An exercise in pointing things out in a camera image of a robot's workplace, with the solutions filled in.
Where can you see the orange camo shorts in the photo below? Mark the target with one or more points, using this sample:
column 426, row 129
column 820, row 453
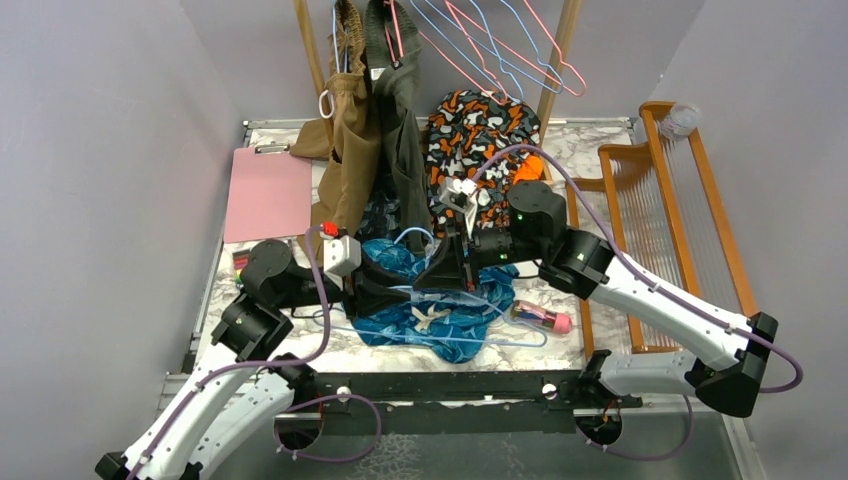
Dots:
column 467, row 128

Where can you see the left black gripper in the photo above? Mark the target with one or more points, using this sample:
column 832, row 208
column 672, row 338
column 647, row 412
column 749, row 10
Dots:
column 373, row 287

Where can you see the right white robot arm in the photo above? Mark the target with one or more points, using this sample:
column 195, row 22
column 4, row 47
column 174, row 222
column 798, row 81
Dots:
column 724, row 354

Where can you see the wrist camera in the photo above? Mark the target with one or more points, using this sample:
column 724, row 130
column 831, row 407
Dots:
column 342, row 252
column 460, row 202

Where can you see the wooden hanger stand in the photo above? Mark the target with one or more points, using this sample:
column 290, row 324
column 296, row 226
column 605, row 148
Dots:
column 316, row 136

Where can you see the marker set pack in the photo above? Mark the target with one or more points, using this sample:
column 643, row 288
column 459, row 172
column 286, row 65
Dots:
column 240, row 260

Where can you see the light blue wire hanger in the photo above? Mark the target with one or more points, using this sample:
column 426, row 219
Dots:
column 397, row 258

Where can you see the pink clipboard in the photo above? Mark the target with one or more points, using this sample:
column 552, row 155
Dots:
column 270, row 196

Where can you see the dark patterned shorts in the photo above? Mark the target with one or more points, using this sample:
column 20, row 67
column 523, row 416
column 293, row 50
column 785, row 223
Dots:
column 381, row 218

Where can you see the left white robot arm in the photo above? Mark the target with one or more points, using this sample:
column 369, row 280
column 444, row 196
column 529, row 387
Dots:
column 241, row 381

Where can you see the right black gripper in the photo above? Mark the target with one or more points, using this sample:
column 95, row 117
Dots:
column 449, row 268

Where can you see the tan brown shorts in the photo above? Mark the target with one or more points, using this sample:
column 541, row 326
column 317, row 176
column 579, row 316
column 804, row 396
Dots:
column 353, row 151

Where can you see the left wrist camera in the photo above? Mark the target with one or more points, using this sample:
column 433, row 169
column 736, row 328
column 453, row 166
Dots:
column 342, row 252

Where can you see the blue patterned shorts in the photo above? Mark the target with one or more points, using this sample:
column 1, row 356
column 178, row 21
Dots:
column 452, row 324

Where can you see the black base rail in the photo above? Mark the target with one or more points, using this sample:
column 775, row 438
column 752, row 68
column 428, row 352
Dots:
column 433, row 403

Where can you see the pink capped pencil tube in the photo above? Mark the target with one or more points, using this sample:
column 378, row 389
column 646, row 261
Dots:
column 557, row 322

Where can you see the dark green shorts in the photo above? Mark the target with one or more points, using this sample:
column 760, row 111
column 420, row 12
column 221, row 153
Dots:
column 404, row 132

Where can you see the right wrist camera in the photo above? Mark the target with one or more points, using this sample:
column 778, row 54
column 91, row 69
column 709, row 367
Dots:
column 460, row 202

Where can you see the wooden drying rack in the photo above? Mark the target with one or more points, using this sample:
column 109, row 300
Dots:
column 663, row 205

